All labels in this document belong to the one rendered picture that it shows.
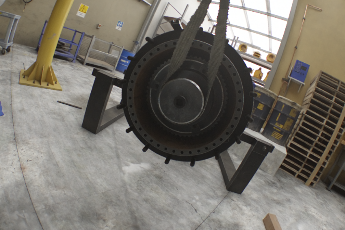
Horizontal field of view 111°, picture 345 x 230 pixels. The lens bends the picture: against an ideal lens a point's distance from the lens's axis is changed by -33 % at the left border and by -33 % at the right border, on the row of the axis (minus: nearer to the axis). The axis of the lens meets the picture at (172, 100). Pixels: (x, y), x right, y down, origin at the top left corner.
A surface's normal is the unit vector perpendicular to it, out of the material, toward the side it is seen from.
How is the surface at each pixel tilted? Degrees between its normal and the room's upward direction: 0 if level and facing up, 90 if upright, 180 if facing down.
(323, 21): 90
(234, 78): 90
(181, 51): 94
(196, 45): 90
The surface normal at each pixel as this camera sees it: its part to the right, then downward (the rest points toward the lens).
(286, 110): -0.62, -0.12
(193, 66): -0.18, 0.11
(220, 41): -0.62, 0.10
